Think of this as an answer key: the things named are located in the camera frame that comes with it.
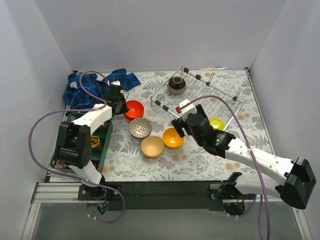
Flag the red-orange bowl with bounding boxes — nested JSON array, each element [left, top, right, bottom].
[[124, 113, 143, 122], [125, 100, 145, 117]]

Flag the yellow-orange bowl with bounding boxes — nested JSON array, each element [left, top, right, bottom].
[[162, 127, 185, 149]]

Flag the lime green bowl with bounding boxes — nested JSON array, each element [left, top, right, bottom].
[[209, 117, 225, 131]]

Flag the white patterned bowl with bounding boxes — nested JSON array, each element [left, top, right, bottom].
[[128, 117, 152, 140]]

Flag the beige bowl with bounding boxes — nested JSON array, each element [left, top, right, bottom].
[[140, 135, 165, 158]]

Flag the black bowl with gold rim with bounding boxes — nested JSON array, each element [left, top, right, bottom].
[[167, 76, 187, 95]]

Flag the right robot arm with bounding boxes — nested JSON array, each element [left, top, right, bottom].
[[171, 100, 317, 210]]

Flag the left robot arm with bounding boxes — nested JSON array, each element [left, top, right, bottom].
[[55, 81, 128, 200]]

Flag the blue plaid cloth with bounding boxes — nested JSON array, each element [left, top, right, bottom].
[[63, 68, 141, 109]]

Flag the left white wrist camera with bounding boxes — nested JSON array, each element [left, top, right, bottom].
[[106, 80, 121, 86]]

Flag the metal wire dish rack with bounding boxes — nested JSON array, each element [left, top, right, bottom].
[[150, 66, 244, 128]]

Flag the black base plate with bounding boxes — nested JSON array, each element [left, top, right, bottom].
[[77, 180, 253, 216]]

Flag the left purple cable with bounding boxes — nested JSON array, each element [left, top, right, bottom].
[[28, 70, 126, 223]]

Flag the aluminium frame rail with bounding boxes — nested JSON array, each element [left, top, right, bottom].
[[21, 181, 83, 240]]

